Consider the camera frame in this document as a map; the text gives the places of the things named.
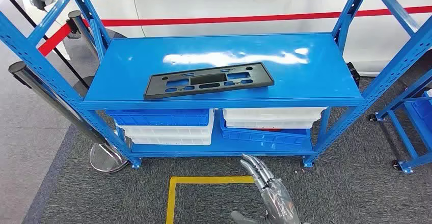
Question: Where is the small black block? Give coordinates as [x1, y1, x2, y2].
[346, 61, 361, 88]

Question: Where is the red barrier belt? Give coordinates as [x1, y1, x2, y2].
[37, 22, 73, 57]
[83, 6, 432, 27]

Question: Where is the blue wheeled shelf cart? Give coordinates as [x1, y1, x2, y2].
[368, 68, 432, 175]

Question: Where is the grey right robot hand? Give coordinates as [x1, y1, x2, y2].
[230, 153, 305, 224]

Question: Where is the black plastic plate frame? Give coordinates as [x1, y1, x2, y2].
[143, 62, 275, 100]

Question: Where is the thin black pole stand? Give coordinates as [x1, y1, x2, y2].
[0, 0, 96, 98]

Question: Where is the chrome base stanchion post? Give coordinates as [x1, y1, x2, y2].
[8, 61, 130, 174]

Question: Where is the blue metal shelf rack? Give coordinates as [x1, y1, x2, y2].
[0, 0, 432, 170]

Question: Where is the black topped stanchion post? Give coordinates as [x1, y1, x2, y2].
[66, 10, 102, 61]

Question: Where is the white car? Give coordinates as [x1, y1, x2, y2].
[0, 0, 432, 76]

